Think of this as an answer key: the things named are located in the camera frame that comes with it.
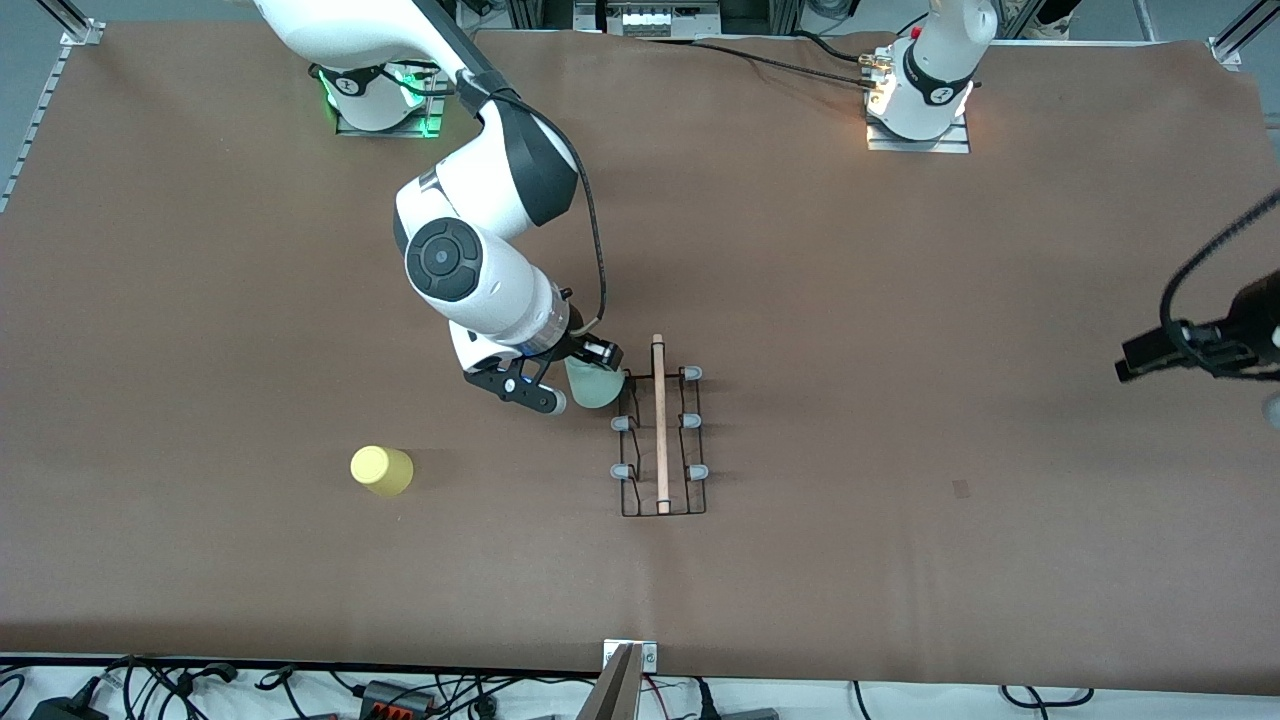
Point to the grey adapter box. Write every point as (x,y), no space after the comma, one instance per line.
(750,714)

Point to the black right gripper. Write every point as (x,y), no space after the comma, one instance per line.
(577,345)

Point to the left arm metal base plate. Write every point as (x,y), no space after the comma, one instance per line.
(915,146)

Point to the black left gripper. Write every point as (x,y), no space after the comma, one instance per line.
(1256,320)

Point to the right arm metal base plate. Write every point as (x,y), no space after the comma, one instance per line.
(428,130)

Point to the aluminium frame corner post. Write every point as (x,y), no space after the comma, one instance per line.
(1240,35)
(75,25)

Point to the aluminium profile beam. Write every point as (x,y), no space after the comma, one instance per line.
(612,695)

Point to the black hub orange connectors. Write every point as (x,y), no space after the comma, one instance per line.
(395,697)

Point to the mint green plastic cup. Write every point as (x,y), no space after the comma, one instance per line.
(597,388)

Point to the grey electrical terminal unit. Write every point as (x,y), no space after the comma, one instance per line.
(650,20)

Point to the aluminium side rail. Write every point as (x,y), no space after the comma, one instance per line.
(35,120)

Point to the metal beam bracket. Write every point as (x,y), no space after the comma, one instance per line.
(650,658)

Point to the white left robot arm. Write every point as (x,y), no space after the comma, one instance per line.
(935,60)

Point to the yellow plastic cup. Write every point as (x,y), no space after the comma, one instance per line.
(380,468)

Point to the brown table mat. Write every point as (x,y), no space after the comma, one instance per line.
(900,300)

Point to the black power adapter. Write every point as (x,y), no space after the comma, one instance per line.
(65,710)

